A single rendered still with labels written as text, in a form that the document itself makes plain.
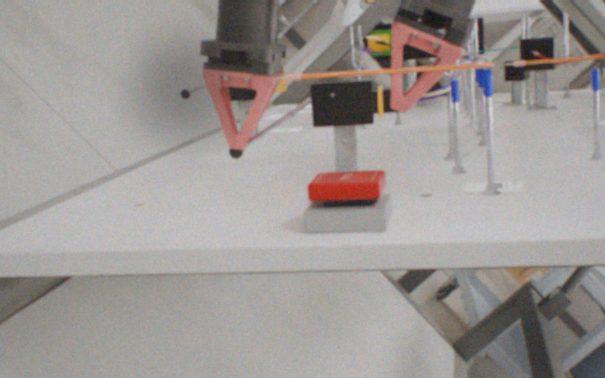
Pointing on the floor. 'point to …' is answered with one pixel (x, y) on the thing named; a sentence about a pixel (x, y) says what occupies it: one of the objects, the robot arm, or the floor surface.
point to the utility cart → (475, 292)
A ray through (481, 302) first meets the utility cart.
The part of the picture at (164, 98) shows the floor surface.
